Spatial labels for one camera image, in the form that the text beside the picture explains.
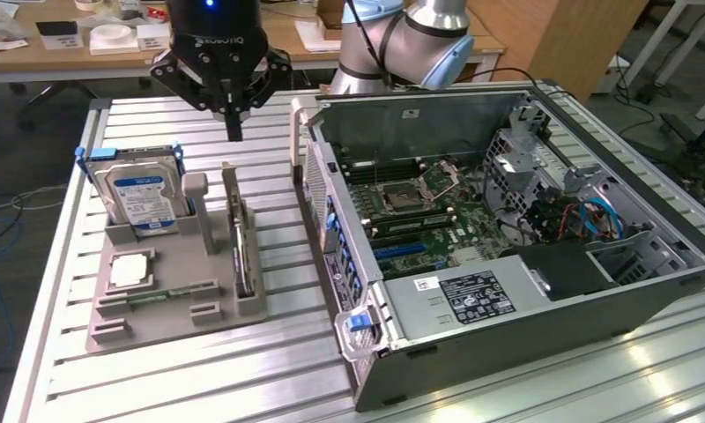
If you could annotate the white paper card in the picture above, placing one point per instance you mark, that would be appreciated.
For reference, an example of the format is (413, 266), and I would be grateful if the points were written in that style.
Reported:
(6, 45)

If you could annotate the green graphics card metal bracket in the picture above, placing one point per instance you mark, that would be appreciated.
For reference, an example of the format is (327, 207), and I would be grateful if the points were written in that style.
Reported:
(242, 247)

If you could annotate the metal socket cover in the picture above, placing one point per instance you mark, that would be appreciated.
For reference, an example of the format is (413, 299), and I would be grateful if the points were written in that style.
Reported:
(445, 176)

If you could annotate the open metal disk bay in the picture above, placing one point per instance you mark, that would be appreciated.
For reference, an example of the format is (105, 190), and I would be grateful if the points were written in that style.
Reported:
(641, 255)

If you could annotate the CPU socket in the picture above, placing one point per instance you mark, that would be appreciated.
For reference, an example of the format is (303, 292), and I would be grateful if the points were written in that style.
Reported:
(403, 198)

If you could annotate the grey power supply unit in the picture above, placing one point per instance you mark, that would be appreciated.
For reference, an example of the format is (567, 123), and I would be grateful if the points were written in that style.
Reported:
(423, 317)

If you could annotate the black plastic shroud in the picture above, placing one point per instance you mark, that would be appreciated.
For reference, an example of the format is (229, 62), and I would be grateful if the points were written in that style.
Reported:
(565, 269)

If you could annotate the red packet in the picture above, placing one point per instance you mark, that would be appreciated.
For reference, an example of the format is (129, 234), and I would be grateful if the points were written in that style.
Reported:
(161, 14)

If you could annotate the white paper stack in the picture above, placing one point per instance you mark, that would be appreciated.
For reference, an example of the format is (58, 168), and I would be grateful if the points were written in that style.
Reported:
(318, 37)

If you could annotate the blue expansion slot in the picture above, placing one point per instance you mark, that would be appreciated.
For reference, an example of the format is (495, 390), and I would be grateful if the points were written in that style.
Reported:
(401, 252)

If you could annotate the perforated metal disk bay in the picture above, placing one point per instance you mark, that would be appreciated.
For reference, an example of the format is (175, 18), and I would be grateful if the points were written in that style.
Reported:
(511, 150)

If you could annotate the white desk frame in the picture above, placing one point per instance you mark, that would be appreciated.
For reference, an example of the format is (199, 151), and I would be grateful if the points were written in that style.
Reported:
(670, 39)

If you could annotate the silver CPU chip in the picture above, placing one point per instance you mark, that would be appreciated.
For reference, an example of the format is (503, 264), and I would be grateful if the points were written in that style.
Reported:
(130, 271)

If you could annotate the green RAM stick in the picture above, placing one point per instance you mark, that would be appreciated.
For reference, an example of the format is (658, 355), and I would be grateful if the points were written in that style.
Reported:
(153, 296)

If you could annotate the hard disk blue label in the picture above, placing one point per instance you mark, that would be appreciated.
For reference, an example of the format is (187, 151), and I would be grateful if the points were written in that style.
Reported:
(142, 198)

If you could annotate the RAM stick white label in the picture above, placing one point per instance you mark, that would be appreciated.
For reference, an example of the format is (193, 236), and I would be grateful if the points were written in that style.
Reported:
(411, 224)

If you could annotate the grey plastic parts rack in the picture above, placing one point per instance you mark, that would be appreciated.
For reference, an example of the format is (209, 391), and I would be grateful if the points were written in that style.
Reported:
(177, 264)

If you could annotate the blue case latch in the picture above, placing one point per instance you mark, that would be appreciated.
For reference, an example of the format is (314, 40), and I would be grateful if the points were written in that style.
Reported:
(359, 321)

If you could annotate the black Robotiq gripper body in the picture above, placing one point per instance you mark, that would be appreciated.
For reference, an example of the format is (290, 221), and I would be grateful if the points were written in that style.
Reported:
(221, 48)

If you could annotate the white box black lid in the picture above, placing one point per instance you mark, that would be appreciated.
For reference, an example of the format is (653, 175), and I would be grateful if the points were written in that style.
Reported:
(59, 35)

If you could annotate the small white labelled box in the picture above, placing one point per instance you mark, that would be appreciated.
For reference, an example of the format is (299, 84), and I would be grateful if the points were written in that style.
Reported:
(153, 39)

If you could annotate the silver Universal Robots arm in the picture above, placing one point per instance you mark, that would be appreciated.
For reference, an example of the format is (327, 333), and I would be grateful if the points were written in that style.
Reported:
(435, 26)

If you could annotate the blue plastic disk caddy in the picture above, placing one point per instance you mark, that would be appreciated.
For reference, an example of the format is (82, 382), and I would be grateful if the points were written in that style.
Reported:
(103, 154)

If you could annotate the green motherboard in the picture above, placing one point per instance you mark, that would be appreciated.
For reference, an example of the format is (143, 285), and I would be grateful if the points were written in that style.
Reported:
(465, 220)

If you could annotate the brown cardboard box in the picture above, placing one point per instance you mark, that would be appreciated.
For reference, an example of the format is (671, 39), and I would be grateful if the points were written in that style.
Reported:
(330, 13)

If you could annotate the wooden desk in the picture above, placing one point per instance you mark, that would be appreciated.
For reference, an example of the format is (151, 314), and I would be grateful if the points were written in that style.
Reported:
(65, 59)

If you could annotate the open black PC case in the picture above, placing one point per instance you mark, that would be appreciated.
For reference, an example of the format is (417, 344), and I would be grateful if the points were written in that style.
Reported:
(506, 352)

